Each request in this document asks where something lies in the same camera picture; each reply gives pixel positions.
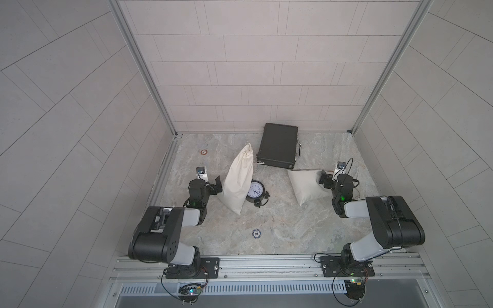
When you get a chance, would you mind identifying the white cloth soil bag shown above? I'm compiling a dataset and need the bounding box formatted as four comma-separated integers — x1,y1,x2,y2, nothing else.
218,142,254,216

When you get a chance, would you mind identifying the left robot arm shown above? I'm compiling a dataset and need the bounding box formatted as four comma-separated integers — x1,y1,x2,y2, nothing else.
128,177,222,270

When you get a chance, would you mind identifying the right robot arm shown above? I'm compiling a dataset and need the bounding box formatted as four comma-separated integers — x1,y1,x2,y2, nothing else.
318,171,426,268

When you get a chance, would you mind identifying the black alarm clock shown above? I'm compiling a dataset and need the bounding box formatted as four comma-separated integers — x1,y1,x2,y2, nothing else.
246,180,270,208

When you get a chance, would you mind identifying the black ribbed briefcase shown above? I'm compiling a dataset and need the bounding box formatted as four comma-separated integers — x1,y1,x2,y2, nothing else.
256,123,301,170

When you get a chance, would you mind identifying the blue poker chip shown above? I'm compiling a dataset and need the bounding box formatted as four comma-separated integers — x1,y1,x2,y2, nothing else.
252,229,261,239

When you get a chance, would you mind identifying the left circuit board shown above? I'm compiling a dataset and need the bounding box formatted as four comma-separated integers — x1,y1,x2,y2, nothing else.
178,283,204,302

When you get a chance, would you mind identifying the circuit board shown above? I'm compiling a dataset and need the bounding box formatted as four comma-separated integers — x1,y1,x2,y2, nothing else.
344,280,366,300
178,283,204,302

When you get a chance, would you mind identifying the ventilation grille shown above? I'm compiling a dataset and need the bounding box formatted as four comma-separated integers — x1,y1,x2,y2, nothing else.
120,280,347,296

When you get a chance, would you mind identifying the right circuit board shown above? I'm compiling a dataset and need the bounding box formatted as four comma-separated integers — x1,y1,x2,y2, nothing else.
344,280,366,300

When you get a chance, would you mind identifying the right corner aluminium profile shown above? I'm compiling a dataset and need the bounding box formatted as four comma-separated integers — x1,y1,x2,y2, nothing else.
348,0,433,135

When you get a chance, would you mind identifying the corner aluminium profile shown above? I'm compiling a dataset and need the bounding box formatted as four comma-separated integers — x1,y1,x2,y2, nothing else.
108,0,178,139
348,0,433,135

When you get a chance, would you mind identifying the left corner aluminium profile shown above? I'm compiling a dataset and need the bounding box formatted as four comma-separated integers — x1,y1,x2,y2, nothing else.
108,0,178,139

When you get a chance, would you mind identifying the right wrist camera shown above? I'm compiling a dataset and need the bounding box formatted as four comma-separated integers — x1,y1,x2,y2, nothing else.
334,161,347,176

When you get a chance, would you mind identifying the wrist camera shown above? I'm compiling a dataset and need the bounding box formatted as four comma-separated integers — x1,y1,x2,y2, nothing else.
196,166,209,182
334,161,347,176

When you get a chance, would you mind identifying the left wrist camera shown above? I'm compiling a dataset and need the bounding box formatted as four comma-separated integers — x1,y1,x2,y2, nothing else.
196,166,209,182

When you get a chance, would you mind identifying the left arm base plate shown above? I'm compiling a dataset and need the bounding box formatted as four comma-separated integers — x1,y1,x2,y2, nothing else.
164,257,221,279

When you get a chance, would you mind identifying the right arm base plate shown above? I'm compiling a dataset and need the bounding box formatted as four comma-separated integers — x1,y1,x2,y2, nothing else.
314,243,375,278

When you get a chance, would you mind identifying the aluminium mounting rail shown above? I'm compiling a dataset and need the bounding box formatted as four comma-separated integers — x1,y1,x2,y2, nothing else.
107,252,430,283

